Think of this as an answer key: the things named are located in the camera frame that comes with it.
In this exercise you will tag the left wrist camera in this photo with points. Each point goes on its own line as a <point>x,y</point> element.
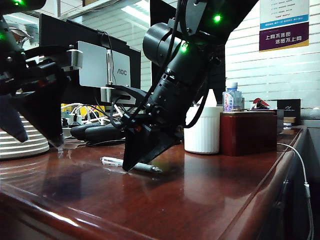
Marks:
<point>75,59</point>

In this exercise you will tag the white stacked paper plates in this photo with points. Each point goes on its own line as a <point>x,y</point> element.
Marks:
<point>35,147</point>

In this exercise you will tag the white ribbed pen holder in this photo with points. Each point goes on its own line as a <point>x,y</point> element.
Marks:
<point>207,132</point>

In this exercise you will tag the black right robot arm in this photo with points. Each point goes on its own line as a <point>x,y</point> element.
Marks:
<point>180,70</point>

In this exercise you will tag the white purple wall poster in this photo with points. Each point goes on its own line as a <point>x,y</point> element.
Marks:
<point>282,37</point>

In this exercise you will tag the clear water bottle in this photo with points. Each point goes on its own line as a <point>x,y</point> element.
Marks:
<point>233,97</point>

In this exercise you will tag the red white small object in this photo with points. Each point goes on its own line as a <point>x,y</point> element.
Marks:
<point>260,102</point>

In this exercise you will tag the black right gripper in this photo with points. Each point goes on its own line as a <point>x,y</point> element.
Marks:
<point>160,120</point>

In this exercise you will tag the silver white pen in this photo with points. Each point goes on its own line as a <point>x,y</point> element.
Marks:
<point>147,168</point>

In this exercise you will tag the white power strip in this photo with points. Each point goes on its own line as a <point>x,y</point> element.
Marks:
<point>73,122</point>

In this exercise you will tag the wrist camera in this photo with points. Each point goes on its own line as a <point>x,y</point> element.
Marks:
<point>108,95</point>
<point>75,59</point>

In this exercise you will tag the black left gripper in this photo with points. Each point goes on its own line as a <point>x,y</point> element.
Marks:
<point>37,75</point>

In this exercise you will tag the white tapered tube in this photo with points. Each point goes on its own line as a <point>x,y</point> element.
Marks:
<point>211,100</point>

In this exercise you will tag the dark stacked notebooks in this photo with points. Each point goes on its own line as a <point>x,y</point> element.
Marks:
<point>291,125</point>

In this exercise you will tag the clear acrylic monitor stand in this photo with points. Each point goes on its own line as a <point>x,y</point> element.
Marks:
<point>110,70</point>

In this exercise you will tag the white window blinds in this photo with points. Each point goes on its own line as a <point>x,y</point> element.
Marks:
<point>270,75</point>

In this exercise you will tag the black box with logo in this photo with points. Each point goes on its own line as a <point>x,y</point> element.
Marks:
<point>288,107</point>

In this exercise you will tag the AOC monitor silver back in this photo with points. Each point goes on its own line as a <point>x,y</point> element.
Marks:
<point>95,65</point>

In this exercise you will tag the dark red box beige lid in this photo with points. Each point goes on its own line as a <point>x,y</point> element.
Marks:
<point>247,132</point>

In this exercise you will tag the black over-ear headphones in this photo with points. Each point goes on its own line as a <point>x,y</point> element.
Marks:
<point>100,132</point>

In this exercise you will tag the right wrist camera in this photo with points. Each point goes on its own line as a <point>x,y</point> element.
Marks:
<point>108,95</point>

